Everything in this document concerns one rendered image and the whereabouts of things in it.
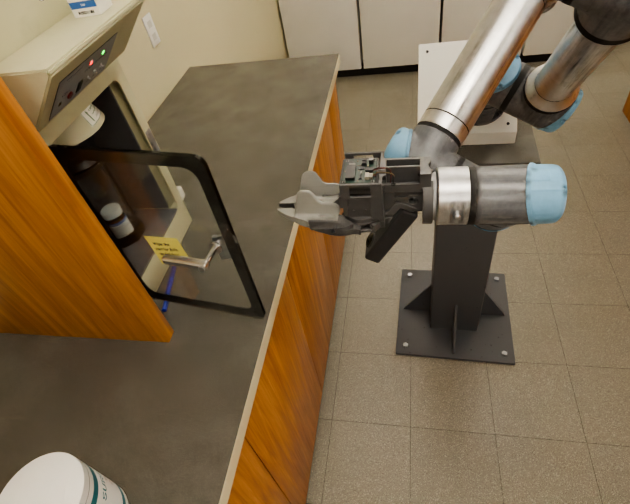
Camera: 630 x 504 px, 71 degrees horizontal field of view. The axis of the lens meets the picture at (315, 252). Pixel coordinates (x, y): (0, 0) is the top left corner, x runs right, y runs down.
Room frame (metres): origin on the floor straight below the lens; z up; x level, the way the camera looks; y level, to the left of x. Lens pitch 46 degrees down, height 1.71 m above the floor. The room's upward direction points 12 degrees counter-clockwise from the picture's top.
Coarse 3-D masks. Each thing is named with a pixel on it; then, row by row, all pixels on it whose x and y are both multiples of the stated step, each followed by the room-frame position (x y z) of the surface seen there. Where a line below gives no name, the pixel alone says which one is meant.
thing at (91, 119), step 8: (88, 112) 0.87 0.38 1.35; (96, 112) 0.89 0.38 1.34; (80, 120) 0.85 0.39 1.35; (88, 120) 0.86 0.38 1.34; (96, 120) 0.87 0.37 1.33; (72, 128) 0.83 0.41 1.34; (80, 128) 0.84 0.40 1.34; (88, 128) 0.84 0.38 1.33; (96, 128) 0.85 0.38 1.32; (64, 136) 0.82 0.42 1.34; (72, 136) 0.82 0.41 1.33; (80, 136) 0.82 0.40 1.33; (88, 136) 0.83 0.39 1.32; (56, 144) 0.81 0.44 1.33; (64, 144) 0.81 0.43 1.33; (72, 144) 0.81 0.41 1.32
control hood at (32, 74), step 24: (120, 0) 0.93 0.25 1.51; (72, 24) 0.84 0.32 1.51; (96, 24) 0.81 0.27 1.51; (120, 24) 0.87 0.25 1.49; (24, 48) 0.77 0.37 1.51; (48, 48) 0.74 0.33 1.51; (72, 48) 0.72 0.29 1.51; (96, 48) 0.79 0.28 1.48; (120, 48) 0.94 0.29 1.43; (0, 72) 0.68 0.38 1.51; (24, 72) 0.67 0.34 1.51; (48, 72) 0.65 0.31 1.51; (24, 96) 0.67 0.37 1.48; (48, 96) 0.67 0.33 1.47; (48, 120) 0.71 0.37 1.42
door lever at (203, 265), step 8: (216, 248) 0.56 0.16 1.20; (168, 256) 0.56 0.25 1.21; (176, 256) 0.56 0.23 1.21; (184, 256) 0.55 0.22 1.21; (208, 256) 0.54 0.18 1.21; (168, 264) 0.55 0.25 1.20; (176, 264) 0.54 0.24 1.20; (184, 264) 0.54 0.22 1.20; (192, 264) 0.53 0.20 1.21; (200, 264) 0.52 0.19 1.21; (208, 264) 0.53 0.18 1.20
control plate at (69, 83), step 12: (108, 48) 0.86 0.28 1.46; (96, 60) 0.82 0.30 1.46; (72, 72) 0.72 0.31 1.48; (84, 72) 0.78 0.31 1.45; (60, 84) 0.69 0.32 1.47; (72, 84) 0.75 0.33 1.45; (84, 84) 0.81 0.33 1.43; (60, 96) 0.71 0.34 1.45; (72, 96) 0.77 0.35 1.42; (60, 108) 0.73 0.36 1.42
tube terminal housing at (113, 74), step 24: (0, 0) 0.80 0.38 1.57; (24, 0) 0.84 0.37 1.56; (48, 0) 0.89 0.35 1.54; (0, 24) 0.77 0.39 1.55; (24, 24) 0.81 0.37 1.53; (48, 24) 0.86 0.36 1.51; (0, 48) 0.75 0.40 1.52; (120, 72) 0.98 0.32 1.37; (96, 96) 0.88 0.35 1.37; (120, 96) 0.99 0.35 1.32; (72, 120) 0.79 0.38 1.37; (144, 120) 0.98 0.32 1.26; (48, 144) 0.72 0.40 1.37; (144, 144) 0.99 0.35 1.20
